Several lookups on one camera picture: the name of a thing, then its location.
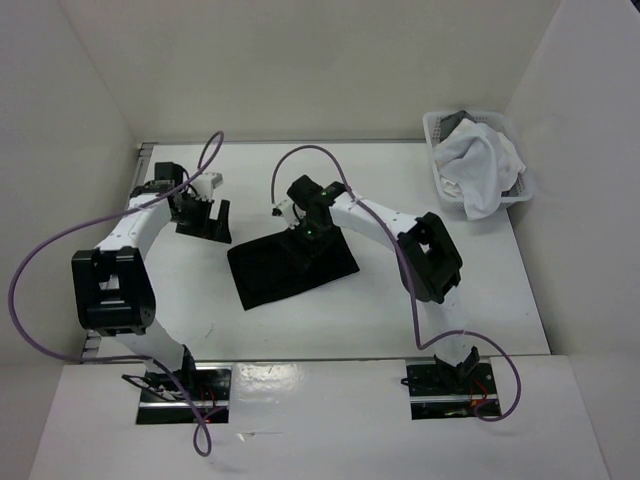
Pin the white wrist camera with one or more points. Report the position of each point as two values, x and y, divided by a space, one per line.
206 183
286 211

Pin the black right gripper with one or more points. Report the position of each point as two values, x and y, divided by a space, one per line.
318 247

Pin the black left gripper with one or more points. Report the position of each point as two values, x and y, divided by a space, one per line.
208 228

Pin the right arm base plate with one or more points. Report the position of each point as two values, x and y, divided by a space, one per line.
430 398

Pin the white plastic basket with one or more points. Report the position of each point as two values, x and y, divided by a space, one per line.
524 187

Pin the dark grey garment in basket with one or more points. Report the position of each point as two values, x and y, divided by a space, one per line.
450 122

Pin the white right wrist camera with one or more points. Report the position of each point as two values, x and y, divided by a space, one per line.
286 211

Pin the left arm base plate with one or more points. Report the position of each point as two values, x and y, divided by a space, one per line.
162 403

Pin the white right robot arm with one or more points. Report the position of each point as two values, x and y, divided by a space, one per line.
429 262

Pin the white skirt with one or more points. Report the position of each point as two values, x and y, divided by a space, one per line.
478 164

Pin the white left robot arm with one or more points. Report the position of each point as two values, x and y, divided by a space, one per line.
114 294

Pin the black skirt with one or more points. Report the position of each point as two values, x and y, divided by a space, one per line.
274 268

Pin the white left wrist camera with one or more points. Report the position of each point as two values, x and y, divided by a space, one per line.
206 183

